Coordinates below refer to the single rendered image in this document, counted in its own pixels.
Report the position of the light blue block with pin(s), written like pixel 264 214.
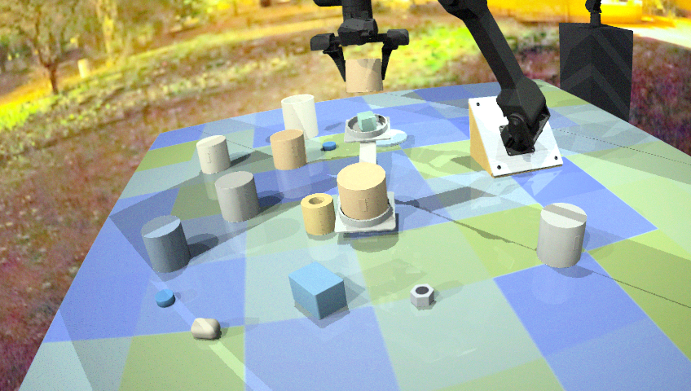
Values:
pixel 318 290

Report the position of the beige rounded pebble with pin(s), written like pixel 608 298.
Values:
pixel 205 328

